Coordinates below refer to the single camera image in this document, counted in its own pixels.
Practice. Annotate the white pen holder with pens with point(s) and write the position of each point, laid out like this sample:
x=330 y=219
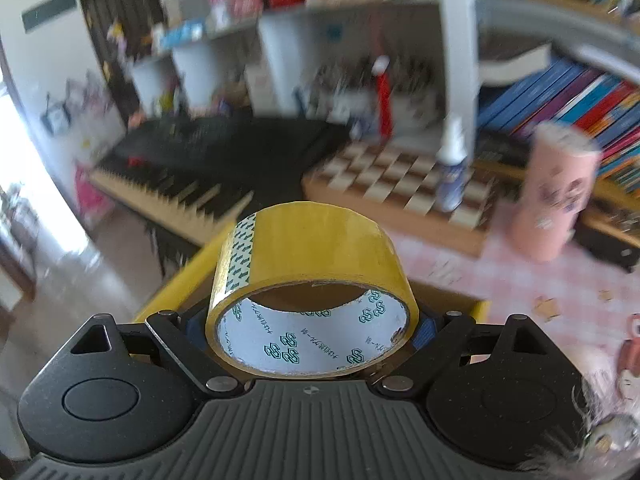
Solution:
x=415 y=105
x=345 y=95

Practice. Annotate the pink plush toy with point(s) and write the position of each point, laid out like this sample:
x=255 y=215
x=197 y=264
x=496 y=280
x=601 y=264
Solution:
x=631 y=355

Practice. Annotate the yellow tape roll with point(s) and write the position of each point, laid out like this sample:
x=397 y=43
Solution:
x=310 y=250

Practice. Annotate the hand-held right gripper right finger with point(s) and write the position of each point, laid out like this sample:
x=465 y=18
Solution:
x=425 y=334

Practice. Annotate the black electronic keyboard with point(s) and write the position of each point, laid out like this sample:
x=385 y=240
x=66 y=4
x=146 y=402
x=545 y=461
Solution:
x=200 y=160

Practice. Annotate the thick book lying flat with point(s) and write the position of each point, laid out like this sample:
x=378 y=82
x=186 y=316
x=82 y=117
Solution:
x=515 y=65

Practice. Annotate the red white tube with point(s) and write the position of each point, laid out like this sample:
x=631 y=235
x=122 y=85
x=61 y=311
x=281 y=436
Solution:
x=385 y=105

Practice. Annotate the wooden chessboard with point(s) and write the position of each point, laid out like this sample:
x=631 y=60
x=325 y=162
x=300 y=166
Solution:
x=390 y=180

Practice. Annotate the light blue pack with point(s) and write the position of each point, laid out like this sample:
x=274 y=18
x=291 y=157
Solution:
x=182 y=32

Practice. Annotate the white bookshelf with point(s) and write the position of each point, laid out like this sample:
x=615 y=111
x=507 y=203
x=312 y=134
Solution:
x=457 y=35

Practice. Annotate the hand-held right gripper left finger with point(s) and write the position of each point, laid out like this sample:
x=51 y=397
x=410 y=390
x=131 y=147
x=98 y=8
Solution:
x=196 y=332

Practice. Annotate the desktop with pink checked cloth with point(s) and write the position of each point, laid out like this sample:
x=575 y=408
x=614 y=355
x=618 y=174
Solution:
x=500 y=285

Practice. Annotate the yellow cardboard box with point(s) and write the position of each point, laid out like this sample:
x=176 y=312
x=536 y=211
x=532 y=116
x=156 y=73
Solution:
x=185 y=290

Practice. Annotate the white spray bottle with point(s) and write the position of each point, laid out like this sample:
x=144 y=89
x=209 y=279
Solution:
x=452 y=185

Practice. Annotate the dark wooden box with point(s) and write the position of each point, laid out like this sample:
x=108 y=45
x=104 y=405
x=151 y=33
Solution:
x=610 y=245

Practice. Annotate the grey fuzzy object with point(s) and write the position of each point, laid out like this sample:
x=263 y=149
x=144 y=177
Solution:
x=610 y=435

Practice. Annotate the pink cylinder canister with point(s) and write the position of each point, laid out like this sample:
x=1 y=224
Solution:
x=550 y=210

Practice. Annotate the black keyboard stand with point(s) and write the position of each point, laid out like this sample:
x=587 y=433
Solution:
x=170 y=255

